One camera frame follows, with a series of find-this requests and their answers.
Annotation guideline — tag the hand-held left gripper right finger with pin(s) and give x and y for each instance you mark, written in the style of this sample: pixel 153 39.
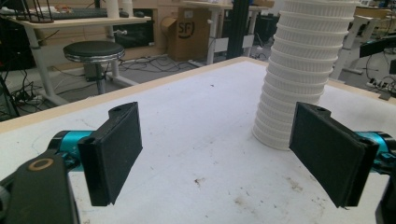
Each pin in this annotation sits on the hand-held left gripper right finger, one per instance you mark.
pixel 330 155

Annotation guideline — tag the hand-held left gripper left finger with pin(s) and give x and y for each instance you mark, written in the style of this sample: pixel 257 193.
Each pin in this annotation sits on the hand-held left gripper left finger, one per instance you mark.
pixel 112 155

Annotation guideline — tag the stack of white paper cups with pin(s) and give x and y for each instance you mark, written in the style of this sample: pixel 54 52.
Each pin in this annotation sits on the stack of white paper cups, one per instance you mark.
pixel 299 71

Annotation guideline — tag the power strip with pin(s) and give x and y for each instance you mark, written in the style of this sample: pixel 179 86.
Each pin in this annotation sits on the power strip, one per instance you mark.
pixel 378 85

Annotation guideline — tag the black round stool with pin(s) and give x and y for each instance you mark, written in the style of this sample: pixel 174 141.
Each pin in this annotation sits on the black round stool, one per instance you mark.
pixel 94 53

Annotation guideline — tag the white stand leg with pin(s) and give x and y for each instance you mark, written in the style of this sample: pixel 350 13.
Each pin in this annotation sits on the white stand leg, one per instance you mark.
pixel 348 46

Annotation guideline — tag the white desk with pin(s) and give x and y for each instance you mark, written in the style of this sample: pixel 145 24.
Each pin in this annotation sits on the white desk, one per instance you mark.
pixel 62 23

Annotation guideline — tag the cardboard box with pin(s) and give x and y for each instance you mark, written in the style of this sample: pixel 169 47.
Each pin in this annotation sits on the cardboard box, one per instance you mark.
pixel 186 32

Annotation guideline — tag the black keyboard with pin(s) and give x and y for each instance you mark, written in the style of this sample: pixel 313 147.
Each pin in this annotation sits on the black keyboard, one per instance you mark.
pixel 77 13

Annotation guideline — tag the black metal post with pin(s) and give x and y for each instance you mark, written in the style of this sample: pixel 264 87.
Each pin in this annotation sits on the black metal post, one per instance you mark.
pixel 238 28

